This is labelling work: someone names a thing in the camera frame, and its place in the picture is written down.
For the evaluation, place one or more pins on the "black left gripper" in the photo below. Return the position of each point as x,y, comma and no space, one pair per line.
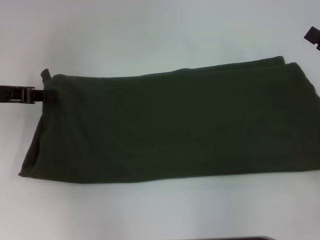
11,94

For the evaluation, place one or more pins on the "dark green FREE t-shirt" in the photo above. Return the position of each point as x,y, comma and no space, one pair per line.
175,125

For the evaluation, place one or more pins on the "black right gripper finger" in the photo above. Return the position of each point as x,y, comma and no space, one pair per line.
313,36

